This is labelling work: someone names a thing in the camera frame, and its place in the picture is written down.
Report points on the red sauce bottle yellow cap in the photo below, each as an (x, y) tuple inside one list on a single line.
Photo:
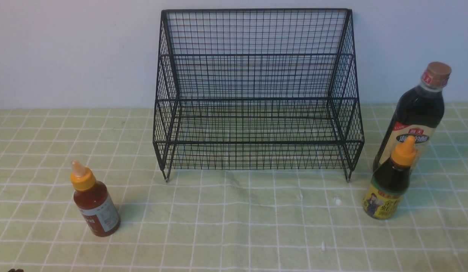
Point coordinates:
[(93, 201)]

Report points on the small dark bottle yellow label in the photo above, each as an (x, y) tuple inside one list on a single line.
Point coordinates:
[(390, 181)]

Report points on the tall dark vinegar bottle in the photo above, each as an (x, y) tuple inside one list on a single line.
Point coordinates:
[(418, 113)]

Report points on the green checkered tablecloth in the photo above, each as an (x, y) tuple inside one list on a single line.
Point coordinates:
[(208, 220)]

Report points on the black wire mesh rack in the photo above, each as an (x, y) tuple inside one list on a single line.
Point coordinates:
[(243, 89)]

